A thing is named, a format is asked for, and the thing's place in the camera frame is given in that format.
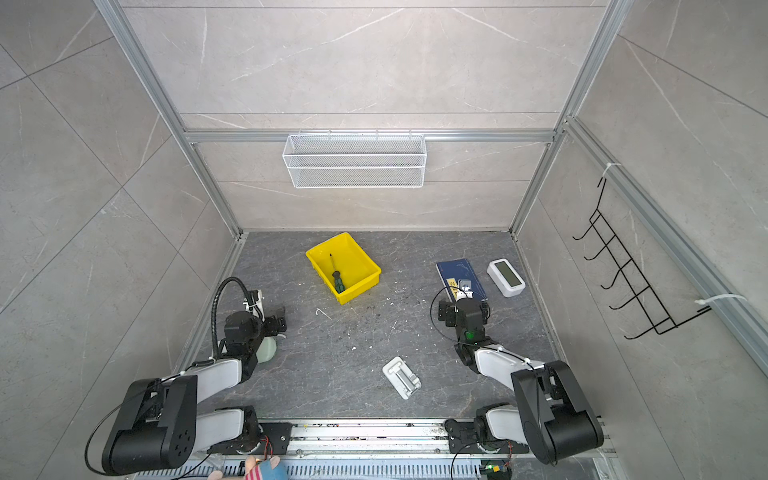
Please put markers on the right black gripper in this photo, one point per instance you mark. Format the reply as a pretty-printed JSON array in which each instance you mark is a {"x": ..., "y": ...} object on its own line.
[{"x": 448, "y": 312}]

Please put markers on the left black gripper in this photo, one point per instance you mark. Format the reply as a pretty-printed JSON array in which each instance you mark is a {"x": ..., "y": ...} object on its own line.
[{"x": 273, "y": 329}]

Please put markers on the green black screwdriver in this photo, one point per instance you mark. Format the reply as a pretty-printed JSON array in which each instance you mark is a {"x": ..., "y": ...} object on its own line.
[{"x": 336, "y": 274}]

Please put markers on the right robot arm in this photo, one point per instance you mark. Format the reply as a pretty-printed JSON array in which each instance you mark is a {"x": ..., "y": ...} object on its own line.
[{"x": 550, "y": 414}]

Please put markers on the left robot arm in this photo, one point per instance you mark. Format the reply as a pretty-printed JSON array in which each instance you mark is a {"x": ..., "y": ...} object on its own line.
[{"x": 157, "y": 425}]

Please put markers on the yellow plastic bin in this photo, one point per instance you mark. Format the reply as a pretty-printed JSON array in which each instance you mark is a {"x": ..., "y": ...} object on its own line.
[{"x": 358, "y": 271}]

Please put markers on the blue notebook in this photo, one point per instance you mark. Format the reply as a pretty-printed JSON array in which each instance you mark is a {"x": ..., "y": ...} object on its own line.
[{"x": 460, "y": 269}]

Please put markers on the white digital clock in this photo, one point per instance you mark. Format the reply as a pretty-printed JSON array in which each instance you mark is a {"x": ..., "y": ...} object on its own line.
[{"x": 506, "y": 278}]

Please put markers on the pink blue plush toy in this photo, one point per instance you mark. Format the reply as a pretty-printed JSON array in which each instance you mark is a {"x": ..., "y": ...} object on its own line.
[{"x": 271, "y": 468}]

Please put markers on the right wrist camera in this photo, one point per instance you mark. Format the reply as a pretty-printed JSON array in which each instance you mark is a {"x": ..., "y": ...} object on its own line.
[{"x": 462, "y": 288}]

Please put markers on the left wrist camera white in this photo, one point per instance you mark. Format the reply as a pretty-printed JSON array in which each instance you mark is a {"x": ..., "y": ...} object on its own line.
[{"x": 253, "y": 303}]

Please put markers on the white plastic bracket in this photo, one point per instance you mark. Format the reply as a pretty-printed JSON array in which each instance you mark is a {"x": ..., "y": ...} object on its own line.
[{"x": 402, "y": 378}]

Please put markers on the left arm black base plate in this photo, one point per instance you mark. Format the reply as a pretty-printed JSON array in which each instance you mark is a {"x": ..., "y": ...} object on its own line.
[{"x": 270, "y": 437}]

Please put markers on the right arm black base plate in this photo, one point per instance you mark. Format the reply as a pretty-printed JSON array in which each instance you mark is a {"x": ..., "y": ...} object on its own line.
[{"x": 475, "y": 437}]

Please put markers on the aluminium rail frame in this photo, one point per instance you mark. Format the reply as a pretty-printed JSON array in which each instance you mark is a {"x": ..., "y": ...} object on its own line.
[{"x": 361, "y": 448}]

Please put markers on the white wire mesh basket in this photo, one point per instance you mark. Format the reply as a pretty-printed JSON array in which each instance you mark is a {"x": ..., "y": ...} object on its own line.
[{"x": 355, "y": 160}]

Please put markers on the black wire hook rack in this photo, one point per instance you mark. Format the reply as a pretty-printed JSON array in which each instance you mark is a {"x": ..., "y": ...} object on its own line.
[{"x": 628, "y": 271}]

